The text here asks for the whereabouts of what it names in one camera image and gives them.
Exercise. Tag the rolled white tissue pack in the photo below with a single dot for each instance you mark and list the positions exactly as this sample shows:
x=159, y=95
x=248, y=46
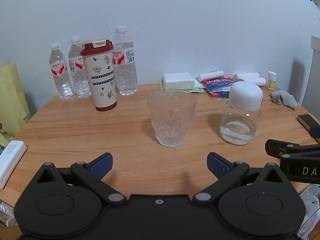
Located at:
x=210, y=75

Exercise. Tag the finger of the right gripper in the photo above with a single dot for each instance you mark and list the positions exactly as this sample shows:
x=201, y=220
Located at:
x=277, y=148

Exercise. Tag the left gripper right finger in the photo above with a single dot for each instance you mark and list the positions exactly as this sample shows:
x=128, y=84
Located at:
x=229, y=175

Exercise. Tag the green flat packet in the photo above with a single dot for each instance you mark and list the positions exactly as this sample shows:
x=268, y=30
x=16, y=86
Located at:
x=193, y=90

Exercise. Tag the black rectangular device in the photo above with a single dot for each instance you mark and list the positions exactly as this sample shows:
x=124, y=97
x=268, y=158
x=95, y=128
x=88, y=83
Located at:
x=310, y=124

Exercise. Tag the white paper roll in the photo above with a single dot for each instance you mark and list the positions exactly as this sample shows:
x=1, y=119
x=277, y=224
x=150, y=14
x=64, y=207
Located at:
x=245, y=76
x=259, y=81

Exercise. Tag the grey crumpled cloth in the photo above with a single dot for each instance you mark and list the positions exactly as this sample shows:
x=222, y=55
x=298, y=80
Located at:
x=284, y=98

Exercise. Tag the red blue floss bag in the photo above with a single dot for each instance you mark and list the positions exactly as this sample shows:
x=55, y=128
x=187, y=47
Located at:
x=218, y=87

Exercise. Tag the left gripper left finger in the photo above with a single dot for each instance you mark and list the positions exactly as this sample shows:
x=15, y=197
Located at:
x=89, y=176

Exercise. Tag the white napkin stack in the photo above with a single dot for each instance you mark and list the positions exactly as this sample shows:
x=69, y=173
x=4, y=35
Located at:
x=182, y=81

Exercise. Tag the leftmost water bottle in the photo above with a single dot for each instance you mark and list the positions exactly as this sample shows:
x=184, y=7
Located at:
x=60, y=73

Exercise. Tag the small white pill bottle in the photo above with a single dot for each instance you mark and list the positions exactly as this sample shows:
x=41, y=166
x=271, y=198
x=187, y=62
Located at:
x=271, y=80

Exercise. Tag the tall right water bottle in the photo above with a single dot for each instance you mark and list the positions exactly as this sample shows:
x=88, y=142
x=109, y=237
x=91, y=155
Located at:
x=124, y=62

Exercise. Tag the red white floral tumbler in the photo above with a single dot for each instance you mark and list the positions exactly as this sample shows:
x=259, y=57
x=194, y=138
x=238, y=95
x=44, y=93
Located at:
x=97, y=59

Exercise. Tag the clear glass bottle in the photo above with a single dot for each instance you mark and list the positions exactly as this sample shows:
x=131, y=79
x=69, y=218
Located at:
x=238, y=126

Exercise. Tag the yellow paper bag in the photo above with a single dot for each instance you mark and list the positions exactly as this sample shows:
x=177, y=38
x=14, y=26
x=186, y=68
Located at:
x=14, y=109

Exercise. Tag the white paper roll back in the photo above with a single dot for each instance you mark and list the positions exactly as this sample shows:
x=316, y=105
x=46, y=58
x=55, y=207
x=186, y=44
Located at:
x=245, y=76

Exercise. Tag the middle water bottle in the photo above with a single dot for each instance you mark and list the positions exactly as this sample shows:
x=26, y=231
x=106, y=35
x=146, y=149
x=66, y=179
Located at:
x=78, y=72

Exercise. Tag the white rectangular box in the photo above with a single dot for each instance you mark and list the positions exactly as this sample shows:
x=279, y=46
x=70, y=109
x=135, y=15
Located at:
x=9, y=159

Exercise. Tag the frosted glass cup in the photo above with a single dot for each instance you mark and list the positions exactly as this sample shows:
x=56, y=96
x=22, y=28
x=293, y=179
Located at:
x=172, y=112

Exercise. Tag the white paper roll front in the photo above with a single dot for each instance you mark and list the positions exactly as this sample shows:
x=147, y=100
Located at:
x=259, y=81

